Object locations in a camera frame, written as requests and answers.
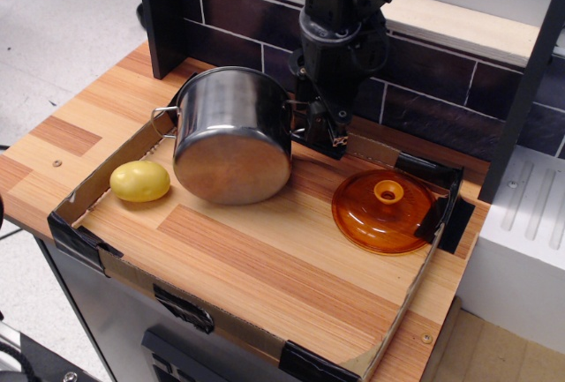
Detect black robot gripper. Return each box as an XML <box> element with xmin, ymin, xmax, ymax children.
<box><xmin>289</xmin><ymin>0</ymin><xmax>392</xmax><ymax>149</ymax></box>

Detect stainless steel pot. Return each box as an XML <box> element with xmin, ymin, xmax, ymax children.
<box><xmin>150</xmin><ymin>66</ymin><xmax>292</xmax><ymax>206</ymax></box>

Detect cardboard fence with black tape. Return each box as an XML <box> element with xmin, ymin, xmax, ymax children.
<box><xmin>47</xmin><ymin>71</ymin><xmax>477</xmax><ymax>382</ymax></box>

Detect orange glass lid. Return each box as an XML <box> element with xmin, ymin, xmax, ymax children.
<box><xmin>332</xmin><ymin>170</ymin><xmax>441</xmax><ymax>255</ymax></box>

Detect dark tiled backsplash shelf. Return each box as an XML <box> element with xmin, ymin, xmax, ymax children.
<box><xmin>142</xmin><ymin>0</ymin><xmax>564</xmax><ymax>197</ymax></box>

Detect yellow potato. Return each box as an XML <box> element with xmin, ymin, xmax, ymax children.
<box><xmin>109</xmin><ymin>161</ymin><xmax>170</xmax><ymax>203</ymax></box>

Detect white ribbed sink unit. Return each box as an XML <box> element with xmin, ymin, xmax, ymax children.
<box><xmin>457</xmin><ymin>146</ymin><xmax>564</xmax><ymax>352</ymax></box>

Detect black control panel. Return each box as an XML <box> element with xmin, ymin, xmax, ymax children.
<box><xmin>141</xmin><ymin>330</ymin><xmax>280</xmax><ymax>381</ymax></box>

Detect black braided cable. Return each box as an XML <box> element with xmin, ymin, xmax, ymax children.
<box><xmin>0</xmin><ymin>338</ymin><xmax>52</xmax><ymax>382</ymax></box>

